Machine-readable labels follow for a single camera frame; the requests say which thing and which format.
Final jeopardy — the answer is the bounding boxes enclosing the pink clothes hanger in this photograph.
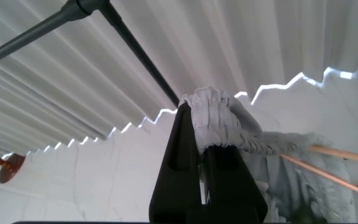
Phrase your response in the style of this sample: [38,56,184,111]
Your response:
[280,144,358,203]

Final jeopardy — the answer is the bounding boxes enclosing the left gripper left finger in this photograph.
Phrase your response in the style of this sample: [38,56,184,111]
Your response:
[149,102,202,222]

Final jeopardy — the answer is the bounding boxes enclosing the pale grey shorts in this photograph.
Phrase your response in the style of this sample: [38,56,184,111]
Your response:
[178,86,357,223]

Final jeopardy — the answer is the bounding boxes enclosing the brown round stand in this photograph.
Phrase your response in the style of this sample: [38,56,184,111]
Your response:
[0,152,26,184]

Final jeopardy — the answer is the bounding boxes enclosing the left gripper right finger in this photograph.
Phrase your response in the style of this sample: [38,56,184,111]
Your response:
[203,145,269,222]

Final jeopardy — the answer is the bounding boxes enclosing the white curtain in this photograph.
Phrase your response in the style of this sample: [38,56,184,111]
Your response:
[0,0,358,156]

